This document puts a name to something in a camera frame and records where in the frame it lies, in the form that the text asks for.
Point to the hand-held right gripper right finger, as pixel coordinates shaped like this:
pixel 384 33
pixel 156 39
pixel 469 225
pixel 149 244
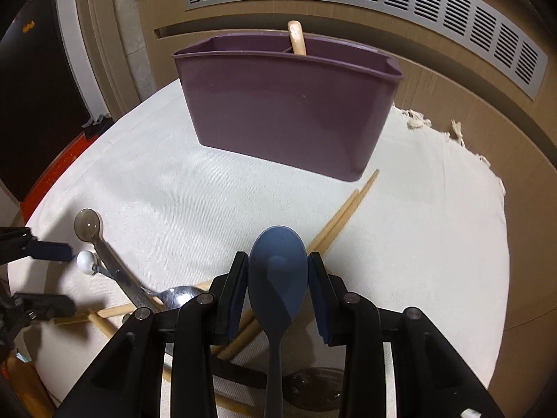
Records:
pixel 317 302

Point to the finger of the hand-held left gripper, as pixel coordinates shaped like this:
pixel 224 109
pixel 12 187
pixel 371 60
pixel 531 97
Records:
pixel 48 250
pixel 43 307

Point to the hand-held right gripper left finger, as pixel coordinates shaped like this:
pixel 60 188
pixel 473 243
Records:
pixel 233 298

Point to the white ball-tipped utensil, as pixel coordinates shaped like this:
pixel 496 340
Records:
pixel 85 262

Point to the dark blue spoon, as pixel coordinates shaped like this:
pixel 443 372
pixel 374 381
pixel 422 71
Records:
pixel 278 270

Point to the purple utensil holder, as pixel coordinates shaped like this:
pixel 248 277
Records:
pixel 283 109

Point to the shiny metal spoon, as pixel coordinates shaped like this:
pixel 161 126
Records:
pixel 178 297

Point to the dark translucent spoon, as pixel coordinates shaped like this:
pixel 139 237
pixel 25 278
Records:
pixel 313 385

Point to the orange panel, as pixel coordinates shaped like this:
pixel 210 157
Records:
pixel 56 161

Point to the white cloth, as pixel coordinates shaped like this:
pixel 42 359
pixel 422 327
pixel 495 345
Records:
pixel 174 191

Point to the black clip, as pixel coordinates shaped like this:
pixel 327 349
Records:
pixel 95 124

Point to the dark glass door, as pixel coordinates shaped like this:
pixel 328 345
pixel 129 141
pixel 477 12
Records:
pixel 30 96

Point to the long grey vent grille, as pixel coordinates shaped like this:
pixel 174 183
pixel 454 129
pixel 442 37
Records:
pixel 348 4

